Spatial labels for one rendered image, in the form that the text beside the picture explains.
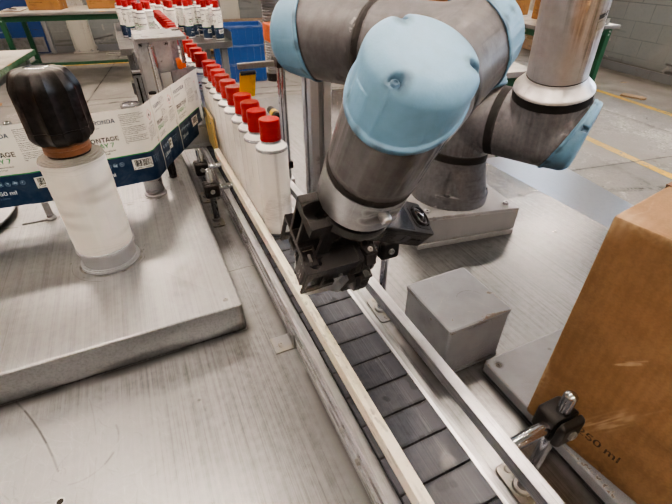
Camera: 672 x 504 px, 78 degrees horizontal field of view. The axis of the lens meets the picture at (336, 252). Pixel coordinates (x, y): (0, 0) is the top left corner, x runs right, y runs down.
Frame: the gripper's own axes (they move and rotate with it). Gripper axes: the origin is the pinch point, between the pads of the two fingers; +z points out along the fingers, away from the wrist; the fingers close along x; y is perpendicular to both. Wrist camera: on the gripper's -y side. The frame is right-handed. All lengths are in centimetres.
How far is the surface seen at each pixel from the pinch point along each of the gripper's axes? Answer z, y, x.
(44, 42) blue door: 477, 134, -672
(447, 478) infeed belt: -7.5, -0.4, 25.2
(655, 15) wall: 186, -587, -270
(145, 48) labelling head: 23, 13, -74
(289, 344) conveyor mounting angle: 9.9, 6.6, 4.5
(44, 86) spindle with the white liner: -7.6, 27.6, -31.2
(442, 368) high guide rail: -11.6, -2.9, 15.8
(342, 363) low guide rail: -3.4, 4.1, 11.1
